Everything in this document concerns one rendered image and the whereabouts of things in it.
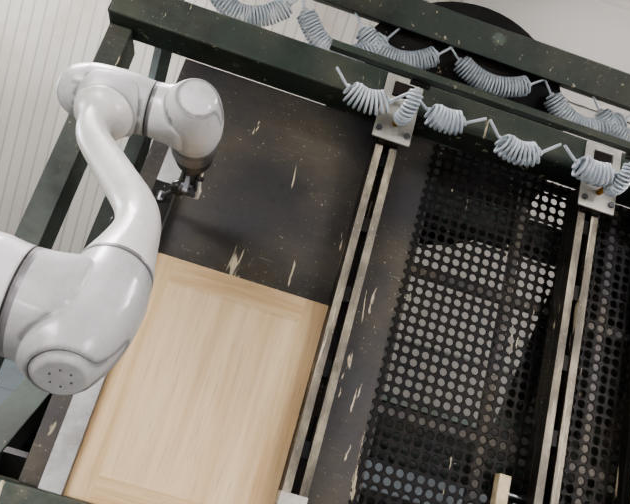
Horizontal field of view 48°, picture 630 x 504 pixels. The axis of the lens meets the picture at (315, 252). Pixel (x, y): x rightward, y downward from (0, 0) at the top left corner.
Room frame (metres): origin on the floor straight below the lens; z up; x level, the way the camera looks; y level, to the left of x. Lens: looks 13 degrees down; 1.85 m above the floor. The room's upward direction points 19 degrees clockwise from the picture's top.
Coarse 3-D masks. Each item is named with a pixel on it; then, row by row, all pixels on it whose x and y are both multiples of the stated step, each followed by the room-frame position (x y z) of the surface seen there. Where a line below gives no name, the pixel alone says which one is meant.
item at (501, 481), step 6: (498, 474) 1.52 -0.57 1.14; (504, 474) 1.52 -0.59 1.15; (498, 480) 1.51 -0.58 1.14; (504, 480) 1.51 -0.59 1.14; (510, 480) 1.51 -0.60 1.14; (498, 486) 1.50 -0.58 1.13; (504, 486) 1.50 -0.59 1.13; (492, 492) 1.51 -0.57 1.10; (498, 492) 1.49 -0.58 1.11; (504, 492) 1.50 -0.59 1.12; (492, 498) 1.50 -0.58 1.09; (498, 498) 1.49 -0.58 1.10; (504, 498) 1.49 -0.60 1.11
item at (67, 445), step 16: (160, 176) 1.67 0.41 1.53; (176, 176) 1.68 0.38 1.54; (96, 384) 1.40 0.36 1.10; (80, 400) 1.37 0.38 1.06; (96, 400) 1.38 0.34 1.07; (80, 416) 1.36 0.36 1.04; (64, 432) 1.33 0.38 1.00; (80, 432) 1.34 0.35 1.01; (64, 448) 1.32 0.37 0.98; (48, 464) 1.29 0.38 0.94; (64, 464) 1.30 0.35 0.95; (48, 480) 1.28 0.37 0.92; (64, 480) 1.29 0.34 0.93
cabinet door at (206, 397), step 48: (192, 288) 1.57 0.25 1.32; (240, 288) 1.60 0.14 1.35; (144, 336) 1.49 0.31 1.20; (192, 336) 1.52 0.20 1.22; (240, 336) 1.54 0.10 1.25; (288, 336) 1.57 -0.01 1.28; (144, 384) 1.44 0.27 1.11; (192, 384) 1.47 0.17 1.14; (240, 384) 1.49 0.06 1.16; (288, 384) 1.51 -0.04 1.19; (96, 432) 1.36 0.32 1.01; (144, 432) 1.39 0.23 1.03; (192, 432) 1.41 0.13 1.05; (240, 432) 1.44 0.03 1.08; (288, 432) 1.46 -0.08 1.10; (96, 480) 1.32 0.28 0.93; (144, 480) 1.34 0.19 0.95; (192, 480) 1.37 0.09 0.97; (240, 480) 1.39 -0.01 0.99
